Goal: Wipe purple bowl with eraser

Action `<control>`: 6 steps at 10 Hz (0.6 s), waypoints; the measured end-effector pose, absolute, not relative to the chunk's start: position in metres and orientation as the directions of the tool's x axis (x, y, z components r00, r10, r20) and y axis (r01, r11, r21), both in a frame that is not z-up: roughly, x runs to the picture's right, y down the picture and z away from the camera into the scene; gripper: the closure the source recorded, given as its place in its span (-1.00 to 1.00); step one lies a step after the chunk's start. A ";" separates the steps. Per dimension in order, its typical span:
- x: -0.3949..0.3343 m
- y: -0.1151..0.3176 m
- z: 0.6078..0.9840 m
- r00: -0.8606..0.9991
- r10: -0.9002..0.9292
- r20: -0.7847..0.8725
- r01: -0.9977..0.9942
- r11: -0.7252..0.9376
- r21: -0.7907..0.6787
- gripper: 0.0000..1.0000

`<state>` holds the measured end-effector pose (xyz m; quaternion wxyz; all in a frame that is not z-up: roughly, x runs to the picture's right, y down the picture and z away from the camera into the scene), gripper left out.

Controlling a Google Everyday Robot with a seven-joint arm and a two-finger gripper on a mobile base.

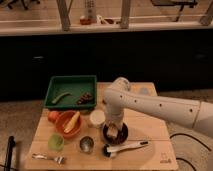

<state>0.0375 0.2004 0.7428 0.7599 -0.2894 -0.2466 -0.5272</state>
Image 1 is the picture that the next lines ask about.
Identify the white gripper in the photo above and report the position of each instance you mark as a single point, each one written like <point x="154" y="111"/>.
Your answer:
<point x="115" y="120"/>

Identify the beige eraser block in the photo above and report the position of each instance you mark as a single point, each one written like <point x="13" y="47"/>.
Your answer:
<point x="112" y="133"/>

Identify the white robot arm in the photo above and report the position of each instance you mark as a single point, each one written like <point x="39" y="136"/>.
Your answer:
<point x="194" y="114"/>

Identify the dark purple bowl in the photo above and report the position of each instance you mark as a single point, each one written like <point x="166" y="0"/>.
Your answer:
<point x="121" y="136"/>

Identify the orange bowl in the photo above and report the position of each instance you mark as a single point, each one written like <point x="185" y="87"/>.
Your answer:
<point x="62" y="121"/>

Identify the white cup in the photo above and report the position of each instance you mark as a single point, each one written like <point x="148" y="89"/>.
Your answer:
<point x="96" y="118"/>

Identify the brown grape bunch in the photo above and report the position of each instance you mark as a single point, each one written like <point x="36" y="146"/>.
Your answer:
<point x="85" y="98"/>

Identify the small metal cup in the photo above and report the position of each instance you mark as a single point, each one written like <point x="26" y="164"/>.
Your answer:
<point x="86" y="144"/>

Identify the yellow banana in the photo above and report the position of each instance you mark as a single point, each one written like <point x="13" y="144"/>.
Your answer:
<point x="71" y="123"/>

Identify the wooden board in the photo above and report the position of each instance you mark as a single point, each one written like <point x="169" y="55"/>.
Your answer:
<point x="157" y="155"/>

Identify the green plastic tray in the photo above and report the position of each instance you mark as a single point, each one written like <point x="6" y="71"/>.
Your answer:
<point x="77" y="85"/>

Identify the green bean pod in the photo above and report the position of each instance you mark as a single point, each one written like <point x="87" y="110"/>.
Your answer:
<point x="60" y="96"/>

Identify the red tomato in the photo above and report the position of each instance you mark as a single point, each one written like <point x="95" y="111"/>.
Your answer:
<point x="53" y="115"/>

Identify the green plastic cup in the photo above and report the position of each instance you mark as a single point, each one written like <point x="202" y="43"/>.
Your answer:
<point x="56" y="142"/>

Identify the silver fork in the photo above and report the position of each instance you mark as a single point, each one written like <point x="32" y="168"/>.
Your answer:
<point x="59" y="159"/>

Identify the black pole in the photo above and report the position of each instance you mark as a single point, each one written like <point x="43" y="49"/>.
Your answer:
<point x="11" y="144"/>

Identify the white bottle red base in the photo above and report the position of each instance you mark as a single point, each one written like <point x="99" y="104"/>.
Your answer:
<point x="89" y="16"/>

